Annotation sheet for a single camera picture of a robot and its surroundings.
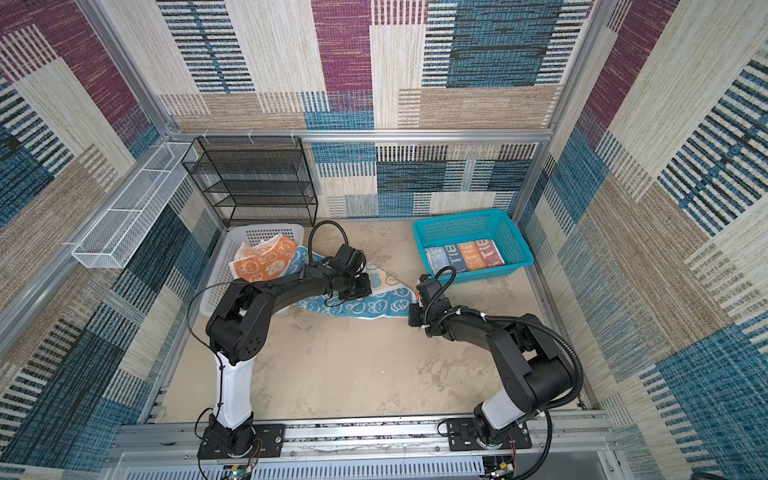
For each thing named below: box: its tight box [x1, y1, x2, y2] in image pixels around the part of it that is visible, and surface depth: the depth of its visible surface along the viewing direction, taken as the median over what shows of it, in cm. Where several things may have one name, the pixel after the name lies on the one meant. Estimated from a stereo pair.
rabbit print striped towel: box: [425, 239, 505, 275], surface depth 108 cm
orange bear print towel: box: [229, 233, 298, 282], surface depth 106 cm
